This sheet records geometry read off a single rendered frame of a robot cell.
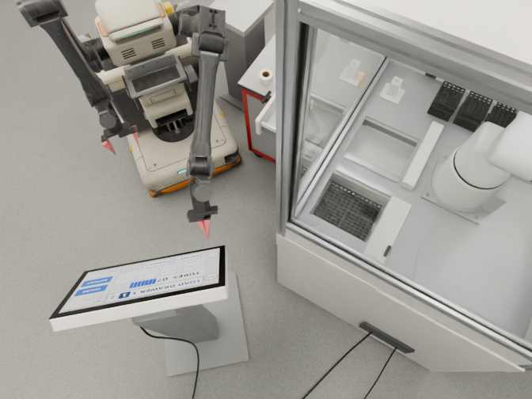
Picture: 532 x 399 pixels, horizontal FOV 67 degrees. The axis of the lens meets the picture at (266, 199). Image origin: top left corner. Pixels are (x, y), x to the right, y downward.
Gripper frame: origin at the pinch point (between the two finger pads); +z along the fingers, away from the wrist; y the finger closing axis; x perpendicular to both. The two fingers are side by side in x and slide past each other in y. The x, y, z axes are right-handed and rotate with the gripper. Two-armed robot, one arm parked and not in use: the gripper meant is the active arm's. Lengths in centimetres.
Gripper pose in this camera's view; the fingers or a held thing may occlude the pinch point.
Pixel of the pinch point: (207, 235)
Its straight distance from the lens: 139.3
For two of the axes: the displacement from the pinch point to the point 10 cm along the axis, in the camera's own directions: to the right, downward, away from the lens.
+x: -0.9, -2.6, 9.6
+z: 1.5, 9.5, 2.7
